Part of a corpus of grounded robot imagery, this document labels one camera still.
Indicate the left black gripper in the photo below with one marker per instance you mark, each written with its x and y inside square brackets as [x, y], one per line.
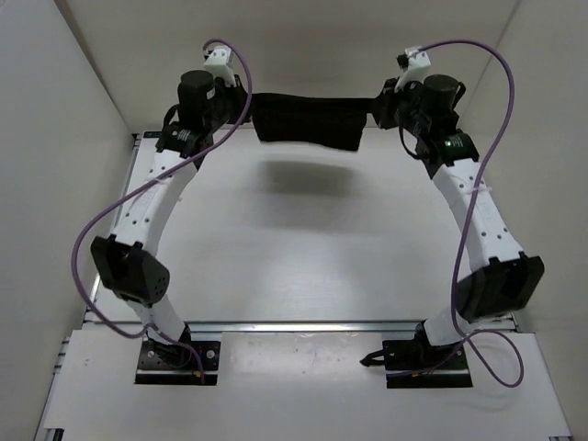
[241, 92]

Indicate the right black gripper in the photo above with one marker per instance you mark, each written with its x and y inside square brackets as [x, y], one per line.
[389, 100]

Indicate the black skirt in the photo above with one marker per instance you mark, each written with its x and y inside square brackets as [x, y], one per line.
[335, 123]

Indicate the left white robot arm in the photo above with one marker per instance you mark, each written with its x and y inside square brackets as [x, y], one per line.
[126, 259]

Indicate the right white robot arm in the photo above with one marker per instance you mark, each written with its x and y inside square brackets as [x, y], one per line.
[502, 276]

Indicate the left blue corner label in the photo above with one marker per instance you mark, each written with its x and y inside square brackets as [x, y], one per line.
[151, 134]

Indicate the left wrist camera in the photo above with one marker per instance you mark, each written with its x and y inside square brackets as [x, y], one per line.
[218, 62]

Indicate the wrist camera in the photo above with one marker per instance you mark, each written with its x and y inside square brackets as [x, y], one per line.
[415, 64]
[218, 62]

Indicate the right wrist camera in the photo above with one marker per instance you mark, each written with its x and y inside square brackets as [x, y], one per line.
[415, 64]

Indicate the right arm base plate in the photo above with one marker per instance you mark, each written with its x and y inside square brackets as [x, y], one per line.
[415, 365]

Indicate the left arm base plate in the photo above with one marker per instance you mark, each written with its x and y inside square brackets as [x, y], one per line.
[159, 365]

